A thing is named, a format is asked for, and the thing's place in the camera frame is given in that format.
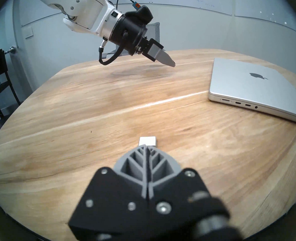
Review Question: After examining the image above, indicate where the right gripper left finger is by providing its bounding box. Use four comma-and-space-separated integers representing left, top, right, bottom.
69, 145, 149, 241

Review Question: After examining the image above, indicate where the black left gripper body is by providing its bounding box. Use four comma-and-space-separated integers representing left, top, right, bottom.
110, 15, 151, 56

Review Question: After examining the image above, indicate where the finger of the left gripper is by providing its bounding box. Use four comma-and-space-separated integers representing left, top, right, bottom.
143, 38, 176, 68

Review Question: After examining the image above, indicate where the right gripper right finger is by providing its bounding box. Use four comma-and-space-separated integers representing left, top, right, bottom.
148, 145, 230, 241

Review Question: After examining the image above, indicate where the white MagSafe charging cable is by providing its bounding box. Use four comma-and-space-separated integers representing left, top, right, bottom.
139, 137, 158, 147

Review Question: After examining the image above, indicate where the silver MacBook laptop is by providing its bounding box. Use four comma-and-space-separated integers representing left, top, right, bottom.
208, 58, 296, 128

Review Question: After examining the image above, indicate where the grey mesh office chair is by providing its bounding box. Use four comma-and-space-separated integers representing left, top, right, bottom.
107, 22, 161, 57

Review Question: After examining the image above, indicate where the blank glass whiteboard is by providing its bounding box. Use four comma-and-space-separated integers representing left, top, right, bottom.
234, 0, 296, 36

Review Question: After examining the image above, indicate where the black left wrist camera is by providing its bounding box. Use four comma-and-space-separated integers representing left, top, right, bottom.
124, 6, 153, 25

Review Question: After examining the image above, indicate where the thin left camera cable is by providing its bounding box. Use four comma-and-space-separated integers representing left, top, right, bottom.
117, 0, 141, 9

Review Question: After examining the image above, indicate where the thick black left wrist cable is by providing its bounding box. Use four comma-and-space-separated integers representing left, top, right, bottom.
99, 40, 124, 66

